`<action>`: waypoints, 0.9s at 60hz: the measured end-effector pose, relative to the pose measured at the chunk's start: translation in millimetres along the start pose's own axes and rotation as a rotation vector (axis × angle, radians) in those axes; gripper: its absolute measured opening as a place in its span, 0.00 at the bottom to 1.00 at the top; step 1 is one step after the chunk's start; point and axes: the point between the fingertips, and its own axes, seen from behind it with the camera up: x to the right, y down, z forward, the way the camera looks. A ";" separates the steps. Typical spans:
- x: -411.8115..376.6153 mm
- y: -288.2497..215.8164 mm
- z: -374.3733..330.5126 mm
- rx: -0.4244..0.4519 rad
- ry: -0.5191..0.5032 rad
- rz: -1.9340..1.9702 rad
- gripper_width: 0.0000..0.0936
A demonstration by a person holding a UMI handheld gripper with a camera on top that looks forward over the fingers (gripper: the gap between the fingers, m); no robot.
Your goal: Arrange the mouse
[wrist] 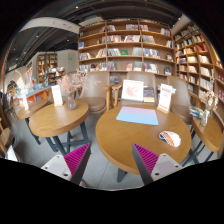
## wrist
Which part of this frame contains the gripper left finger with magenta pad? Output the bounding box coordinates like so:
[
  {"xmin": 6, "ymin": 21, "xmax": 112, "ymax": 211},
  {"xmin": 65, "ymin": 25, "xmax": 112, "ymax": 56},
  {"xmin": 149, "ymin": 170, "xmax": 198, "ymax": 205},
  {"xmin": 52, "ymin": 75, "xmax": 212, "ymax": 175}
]
[{"xmin": 42, "ymin": 144, "xmax": 91, "ymax": 185}]

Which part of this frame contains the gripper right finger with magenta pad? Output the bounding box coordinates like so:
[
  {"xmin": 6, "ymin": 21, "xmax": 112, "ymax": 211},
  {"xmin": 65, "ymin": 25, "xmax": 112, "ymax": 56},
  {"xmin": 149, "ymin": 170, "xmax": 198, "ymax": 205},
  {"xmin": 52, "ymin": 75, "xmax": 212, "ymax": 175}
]
[{"xmin": 132, "ymin": 144, "xmax": 182, "ymax": 185}]

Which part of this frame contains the white orange computer mouse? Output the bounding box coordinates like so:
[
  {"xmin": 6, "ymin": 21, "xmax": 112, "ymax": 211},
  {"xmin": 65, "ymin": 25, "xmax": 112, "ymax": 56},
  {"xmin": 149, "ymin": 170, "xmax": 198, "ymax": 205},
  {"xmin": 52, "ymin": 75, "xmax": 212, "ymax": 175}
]
[{"xmin": 159, "ymin": 131, "xmax": 182, "ymax": 147}]

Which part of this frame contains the blue pink mouse pad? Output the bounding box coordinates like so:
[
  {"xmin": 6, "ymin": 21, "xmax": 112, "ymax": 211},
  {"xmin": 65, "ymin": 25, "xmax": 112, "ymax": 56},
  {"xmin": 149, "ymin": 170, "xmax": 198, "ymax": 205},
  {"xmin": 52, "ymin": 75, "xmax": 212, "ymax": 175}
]
[{"xmin": 116, "ymin": 106, "xmax": 159, "ymax": 126}]

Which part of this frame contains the round wooden table left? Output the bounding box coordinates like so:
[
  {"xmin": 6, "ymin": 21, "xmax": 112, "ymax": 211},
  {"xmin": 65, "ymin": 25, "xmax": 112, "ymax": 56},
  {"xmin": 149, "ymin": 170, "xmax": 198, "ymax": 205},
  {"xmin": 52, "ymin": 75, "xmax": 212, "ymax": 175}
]
[{"xmin": 29, "ymin": 100, "xmax": 89, "ymax": 155}]

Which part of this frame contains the round wooden table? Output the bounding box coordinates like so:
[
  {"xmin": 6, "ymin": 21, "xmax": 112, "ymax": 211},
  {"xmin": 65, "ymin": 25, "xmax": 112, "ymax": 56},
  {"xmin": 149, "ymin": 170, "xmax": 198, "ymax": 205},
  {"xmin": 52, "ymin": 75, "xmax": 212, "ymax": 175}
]
[
  {"xmin": 96, "ymin": 105, "xmax": 191, "ymax": 182},
  {"xmin": 181, "ymin": 114, "xmax": 224, "ymax": 168},
  {"xmin": 29, "ymin": 100, "xmax": 89, "ymax": 155}
]

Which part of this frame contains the round wooden table centre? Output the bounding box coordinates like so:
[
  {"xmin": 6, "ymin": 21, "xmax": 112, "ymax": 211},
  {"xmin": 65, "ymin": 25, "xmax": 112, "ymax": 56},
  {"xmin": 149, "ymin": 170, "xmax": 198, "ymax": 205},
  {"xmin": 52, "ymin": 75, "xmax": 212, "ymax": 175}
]
[{"xmin": 96, "ymin": 105, "xmax": 191, "ymax": 182}]

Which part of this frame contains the brown padded chair right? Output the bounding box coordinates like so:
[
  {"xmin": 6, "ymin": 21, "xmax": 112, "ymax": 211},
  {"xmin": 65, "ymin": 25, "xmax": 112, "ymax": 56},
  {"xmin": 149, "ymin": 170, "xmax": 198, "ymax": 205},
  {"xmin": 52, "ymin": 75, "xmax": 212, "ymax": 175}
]
[{"xmin": 167, "ymin": 76, "xmax": 192, "ymax": 125}]

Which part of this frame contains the brown padded chair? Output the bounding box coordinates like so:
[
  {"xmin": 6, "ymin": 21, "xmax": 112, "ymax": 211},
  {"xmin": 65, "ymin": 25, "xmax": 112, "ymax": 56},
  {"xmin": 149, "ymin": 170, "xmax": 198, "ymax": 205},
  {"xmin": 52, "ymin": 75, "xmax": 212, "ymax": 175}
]
[
  {"xmin": 113, "ymin": 71, "xmax": 157, "ymax": 107},
  {"xmin": 78, "ymin": 71, "xmax": 115, "ymax": 115},
  {"xmin": 167, "ymin": 76, "xmax": 192, "ymax": 125}
]

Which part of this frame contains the round wooden table right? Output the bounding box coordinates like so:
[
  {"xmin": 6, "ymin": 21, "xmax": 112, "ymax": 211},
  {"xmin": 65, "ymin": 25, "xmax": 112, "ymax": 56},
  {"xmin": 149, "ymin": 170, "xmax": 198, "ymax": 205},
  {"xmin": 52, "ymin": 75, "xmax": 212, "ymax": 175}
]
[{"xmin": 181, "ymin": 114, "xmax": 224, "ymax": 168}]

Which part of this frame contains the small wooden table far left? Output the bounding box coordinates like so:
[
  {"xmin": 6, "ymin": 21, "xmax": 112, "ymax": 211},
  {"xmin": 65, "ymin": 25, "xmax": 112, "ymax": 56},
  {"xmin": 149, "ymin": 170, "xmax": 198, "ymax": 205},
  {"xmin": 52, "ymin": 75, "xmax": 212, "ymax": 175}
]
[{"xmin": 16, "ymin": 98, "xmax": 50, "ymax": 146}]

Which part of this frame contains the white sign stand right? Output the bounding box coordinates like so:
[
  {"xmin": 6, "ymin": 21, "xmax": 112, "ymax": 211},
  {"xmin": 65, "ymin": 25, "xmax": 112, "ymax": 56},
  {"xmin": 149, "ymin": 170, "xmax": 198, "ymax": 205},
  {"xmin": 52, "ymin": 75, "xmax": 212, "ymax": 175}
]
[{"xmin": 157, "ymin": 84, "xmax": 172, "ymax": 114}]

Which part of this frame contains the white sign stand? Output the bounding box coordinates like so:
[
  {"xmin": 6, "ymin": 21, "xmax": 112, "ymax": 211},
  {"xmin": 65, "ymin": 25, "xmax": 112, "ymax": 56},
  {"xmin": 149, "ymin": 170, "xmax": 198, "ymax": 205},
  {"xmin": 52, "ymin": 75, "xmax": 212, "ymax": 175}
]
[
  {"xmin": 157, "ymin": 84, "xmax": 172, "ymax": 114},
  {"xmin": 51, "ymin": 85, "xmax": 63, "ymax": 106}
]

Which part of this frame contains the dark book on chair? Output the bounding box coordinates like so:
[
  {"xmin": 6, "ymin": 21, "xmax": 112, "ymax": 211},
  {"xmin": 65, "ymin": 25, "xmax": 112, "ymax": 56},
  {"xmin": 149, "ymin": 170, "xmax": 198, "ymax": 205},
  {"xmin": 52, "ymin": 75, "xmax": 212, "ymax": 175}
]
[{"xmin": 143, "ymin": 87, "xmax": 155, "ymax": 102}]

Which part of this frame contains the white picture display card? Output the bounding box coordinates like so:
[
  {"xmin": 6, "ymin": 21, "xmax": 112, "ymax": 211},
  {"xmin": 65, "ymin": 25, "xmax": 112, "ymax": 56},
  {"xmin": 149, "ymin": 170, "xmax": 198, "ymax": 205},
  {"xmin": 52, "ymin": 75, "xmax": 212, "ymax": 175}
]
[{"xmin": 121, "ymin": 80, "xmax": 144, "ymax": 102}]

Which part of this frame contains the orange blue display counter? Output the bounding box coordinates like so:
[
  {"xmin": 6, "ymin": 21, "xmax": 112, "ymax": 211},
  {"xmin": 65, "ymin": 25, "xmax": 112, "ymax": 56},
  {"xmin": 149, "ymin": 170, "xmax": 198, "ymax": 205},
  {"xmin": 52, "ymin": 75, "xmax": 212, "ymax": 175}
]
[{"xmin": 13, "ymin": 86, "xmax": 52, "ymax": 106}]

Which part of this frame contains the white sign stand left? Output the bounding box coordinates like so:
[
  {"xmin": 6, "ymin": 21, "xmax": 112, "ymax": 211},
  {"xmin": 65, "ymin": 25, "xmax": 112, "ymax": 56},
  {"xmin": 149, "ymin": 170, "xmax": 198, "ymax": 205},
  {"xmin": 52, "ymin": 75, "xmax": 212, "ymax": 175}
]
[{"xmin": 51, "ymin": 85, "xmax": 63, "ymax": 106}]

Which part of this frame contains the brown padded chair left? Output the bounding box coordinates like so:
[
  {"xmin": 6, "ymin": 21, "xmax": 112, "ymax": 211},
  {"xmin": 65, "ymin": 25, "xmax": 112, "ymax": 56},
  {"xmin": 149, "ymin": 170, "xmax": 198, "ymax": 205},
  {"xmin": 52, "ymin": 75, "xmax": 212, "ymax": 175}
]
[{"xmin": 78, "ymin": 71, "xmax": 115, "ymax": 115}]

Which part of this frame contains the glass vase with pink flowers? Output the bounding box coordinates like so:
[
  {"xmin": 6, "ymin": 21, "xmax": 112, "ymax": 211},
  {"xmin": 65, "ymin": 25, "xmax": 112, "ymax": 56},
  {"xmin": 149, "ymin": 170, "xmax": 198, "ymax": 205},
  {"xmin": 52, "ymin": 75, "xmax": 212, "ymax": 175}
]
[{"xmin": 57, "ymin": 70, "xmax": 88, "ymax": 110}]

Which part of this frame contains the brown padded chair centre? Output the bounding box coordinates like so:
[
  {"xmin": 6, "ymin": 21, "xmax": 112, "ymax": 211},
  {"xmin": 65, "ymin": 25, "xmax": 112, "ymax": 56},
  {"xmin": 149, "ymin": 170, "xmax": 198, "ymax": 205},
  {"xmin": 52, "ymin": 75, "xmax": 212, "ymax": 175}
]
[{"xmin": 113, "ymin": 71, "xmax": 157, "ymax": 107}]

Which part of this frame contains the glass vase with dried flowers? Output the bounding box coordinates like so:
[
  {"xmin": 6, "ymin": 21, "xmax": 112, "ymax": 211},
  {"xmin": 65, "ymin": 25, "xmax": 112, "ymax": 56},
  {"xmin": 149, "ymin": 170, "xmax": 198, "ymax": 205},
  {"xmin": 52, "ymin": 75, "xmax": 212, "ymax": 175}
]
[{"xmin": 200, "ymin": 77, "xmax": 219, "ymax": 127}]

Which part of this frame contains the distant wooden bookshelf left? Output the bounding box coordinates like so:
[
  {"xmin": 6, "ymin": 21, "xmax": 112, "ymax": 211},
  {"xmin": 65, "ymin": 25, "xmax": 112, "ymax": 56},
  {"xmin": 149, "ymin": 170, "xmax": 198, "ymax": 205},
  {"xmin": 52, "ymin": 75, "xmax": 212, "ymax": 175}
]
[{"xmin": 37, "ymin": 53, "xmax": 65, "ymax": 86}]

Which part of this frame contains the large wooden bookshelf back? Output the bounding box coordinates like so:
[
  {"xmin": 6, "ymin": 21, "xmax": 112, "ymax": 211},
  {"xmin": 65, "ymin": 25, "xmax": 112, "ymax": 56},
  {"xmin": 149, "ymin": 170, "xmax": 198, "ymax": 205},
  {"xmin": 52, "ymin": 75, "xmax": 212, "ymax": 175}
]
[{"xmin": 78, "ymin": 18, "xmax": 175, "ymax": 76}]

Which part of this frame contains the wooden bookshelf right wall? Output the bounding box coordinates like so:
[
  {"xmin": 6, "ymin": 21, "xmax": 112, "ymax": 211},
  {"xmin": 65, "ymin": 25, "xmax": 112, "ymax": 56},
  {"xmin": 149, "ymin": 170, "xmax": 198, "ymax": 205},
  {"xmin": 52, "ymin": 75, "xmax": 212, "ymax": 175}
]
[{"xmin": 173, "ymin": 22, "xmax": 224, "ymax": 128}]

